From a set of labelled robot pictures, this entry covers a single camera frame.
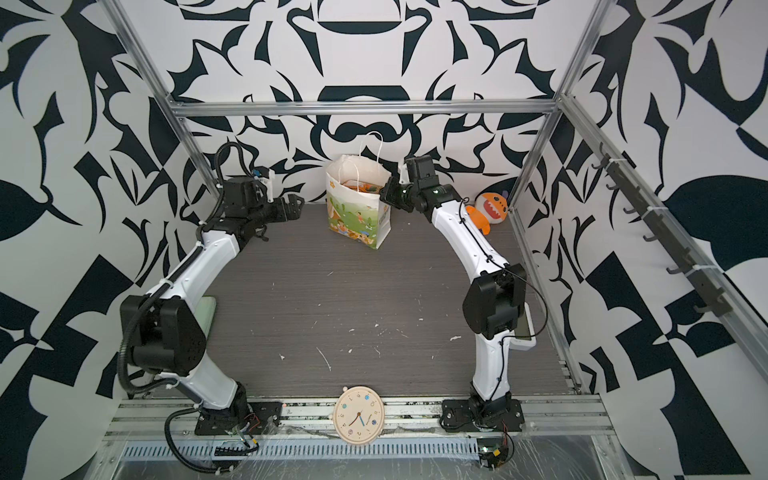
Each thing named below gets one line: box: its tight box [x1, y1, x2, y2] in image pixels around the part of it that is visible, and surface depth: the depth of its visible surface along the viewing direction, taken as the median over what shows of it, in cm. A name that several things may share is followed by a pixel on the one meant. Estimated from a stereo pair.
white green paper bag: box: [326, 131, 392, 250], surface depth 101 cm
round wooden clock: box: [333, 386, 385, 445], surface depth 74 cm
